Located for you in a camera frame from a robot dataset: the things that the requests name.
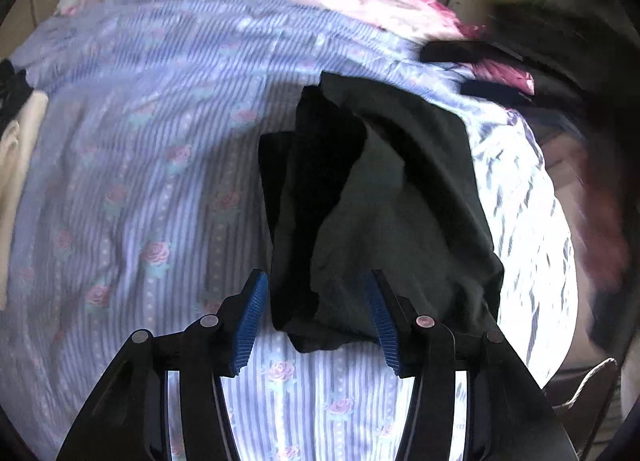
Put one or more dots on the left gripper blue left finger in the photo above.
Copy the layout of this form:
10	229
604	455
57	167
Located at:
245	316

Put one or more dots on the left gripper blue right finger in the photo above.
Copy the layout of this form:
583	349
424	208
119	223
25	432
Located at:
391	315

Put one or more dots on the black shorts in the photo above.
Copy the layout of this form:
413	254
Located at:
373	177

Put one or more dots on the blue striped floral bedsheet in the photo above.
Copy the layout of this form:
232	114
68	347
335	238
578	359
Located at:
143	209

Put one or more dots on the folded white garment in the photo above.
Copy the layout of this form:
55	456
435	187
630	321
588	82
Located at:
17	143

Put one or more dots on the folded black garment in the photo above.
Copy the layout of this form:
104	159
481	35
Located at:
14	92

